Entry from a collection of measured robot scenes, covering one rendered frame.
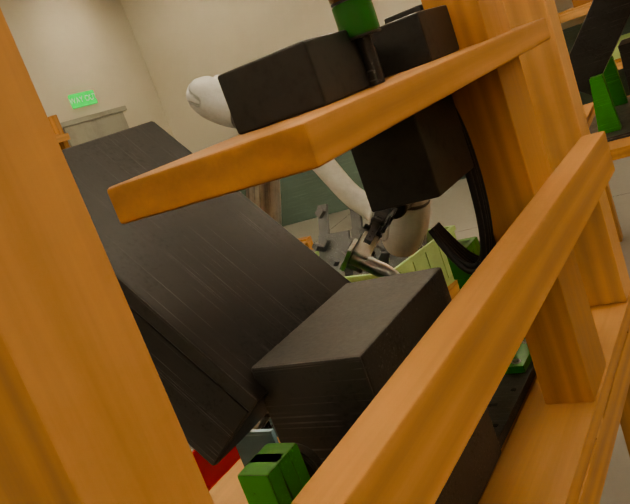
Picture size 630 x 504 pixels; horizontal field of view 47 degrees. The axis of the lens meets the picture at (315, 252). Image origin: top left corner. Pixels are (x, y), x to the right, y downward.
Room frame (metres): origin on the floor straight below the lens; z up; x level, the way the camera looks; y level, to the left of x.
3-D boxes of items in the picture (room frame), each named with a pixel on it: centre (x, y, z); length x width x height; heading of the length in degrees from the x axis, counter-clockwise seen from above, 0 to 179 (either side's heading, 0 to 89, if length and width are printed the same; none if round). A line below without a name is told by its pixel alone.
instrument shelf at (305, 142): (1.04, -0.18, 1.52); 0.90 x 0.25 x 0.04; 145
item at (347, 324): (1.02, -0.02, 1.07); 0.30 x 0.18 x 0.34; 145
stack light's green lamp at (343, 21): (0.92, -0.15, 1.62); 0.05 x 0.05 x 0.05
